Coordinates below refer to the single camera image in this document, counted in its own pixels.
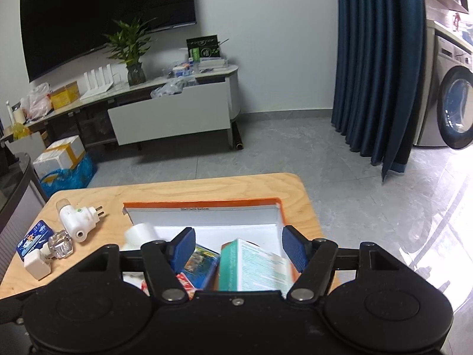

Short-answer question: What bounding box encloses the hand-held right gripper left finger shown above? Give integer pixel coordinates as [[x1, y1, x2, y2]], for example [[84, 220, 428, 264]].
[[76, 226, 197, 302]]

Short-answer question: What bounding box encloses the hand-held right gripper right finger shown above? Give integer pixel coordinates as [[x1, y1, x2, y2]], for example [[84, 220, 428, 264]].
[[281, 225, 402, 302]]

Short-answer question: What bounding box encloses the teal cardboard box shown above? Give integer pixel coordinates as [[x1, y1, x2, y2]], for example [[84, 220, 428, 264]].
[[218, 238, 297, 292]]

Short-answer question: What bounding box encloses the orange and white box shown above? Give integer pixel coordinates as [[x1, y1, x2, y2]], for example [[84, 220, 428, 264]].
[[122, 196, 302, 297]]

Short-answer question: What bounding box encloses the blue colourful box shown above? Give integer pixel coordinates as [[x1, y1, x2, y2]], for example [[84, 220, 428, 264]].
[[182, 243, 221, 291]]

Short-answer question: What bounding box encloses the white plug-in device with bottle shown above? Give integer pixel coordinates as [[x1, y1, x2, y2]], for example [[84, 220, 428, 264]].
[[123, 221, 158, 251]]

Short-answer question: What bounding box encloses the wooden table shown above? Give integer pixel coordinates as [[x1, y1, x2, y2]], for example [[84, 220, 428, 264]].
[[0, 172, 343, 301]]

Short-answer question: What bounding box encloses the white plug-in device green dot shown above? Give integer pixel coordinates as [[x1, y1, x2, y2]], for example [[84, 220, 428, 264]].
[[55, 199, 108, 244]]

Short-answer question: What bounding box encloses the black roll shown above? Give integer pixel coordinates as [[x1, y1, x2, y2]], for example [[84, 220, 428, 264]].
[[231, 125, 245, 151]]

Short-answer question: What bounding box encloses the blue plastic bag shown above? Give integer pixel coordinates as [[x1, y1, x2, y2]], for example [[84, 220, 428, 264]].
[[38, 153, 98, 199]]

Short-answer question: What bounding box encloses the white television cabinet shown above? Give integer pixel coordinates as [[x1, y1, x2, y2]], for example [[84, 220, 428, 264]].
[[0, 64, 240, 151]]

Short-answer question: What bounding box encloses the white cube plug glass bottle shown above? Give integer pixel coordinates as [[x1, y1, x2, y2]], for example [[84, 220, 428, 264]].
[[24, 229, 75, 280]]

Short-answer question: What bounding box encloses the blue printed packet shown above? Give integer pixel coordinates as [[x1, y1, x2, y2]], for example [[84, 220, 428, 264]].
[[16, 220, 53, 258]]

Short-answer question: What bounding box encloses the white box with yellow tape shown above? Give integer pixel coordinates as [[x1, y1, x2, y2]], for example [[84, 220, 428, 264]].
[[33, 135, 88, 178]]

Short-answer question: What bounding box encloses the clear plastic bag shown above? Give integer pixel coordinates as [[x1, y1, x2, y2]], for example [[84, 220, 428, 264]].
[[150, 79, 197, 99]]

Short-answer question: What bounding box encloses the dark round table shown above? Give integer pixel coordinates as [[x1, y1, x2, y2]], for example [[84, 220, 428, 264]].
[[0, 153, 47, 253]]

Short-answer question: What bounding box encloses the white router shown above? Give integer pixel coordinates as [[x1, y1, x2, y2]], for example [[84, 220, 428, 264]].
[[80, 64, 115, 101]]

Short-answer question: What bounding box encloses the black and green box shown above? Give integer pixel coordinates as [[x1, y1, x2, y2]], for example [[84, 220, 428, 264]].
[[185, 35, 224, 63]]

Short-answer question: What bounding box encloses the yellow bag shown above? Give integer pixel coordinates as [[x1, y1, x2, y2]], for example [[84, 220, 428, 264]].
[[11, 122, 31, 141]]

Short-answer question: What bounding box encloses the potted bamboo plant glass vase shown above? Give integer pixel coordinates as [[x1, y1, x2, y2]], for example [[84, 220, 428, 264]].
[[103, 16, 158, 87]]

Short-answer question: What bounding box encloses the blue curtain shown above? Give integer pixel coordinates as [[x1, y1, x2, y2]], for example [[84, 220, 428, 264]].
[[330, 0, 430, 183]]

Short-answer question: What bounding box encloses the white and red plastic bag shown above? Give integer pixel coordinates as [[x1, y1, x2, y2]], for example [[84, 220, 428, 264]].
[[20, 83, 53, 121]]

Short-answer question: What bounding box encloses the silver washing machine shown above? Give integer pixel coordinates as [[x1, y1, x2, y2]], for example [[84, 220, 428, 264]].
[[413, 20, 473, 151]]

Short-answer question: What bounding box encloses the black wall television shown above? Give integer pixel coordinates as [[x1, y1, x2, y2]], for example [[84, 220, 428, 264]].
[[19, 0, 197, 83]]

